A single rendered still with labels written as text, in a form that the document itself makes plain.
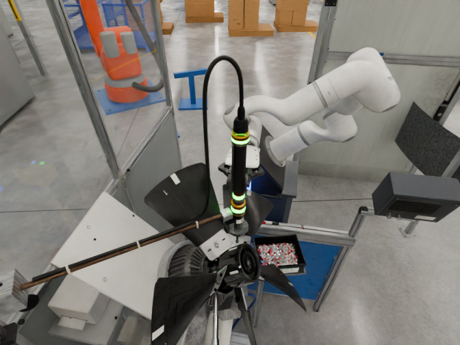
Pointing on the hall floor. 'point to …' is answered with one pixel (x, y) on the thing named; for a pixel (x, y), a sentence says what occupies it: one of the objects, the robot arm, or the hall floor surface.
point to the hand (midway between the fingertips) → (238, 182)
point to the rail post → (331, 278)
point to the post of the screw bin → (257, 302)
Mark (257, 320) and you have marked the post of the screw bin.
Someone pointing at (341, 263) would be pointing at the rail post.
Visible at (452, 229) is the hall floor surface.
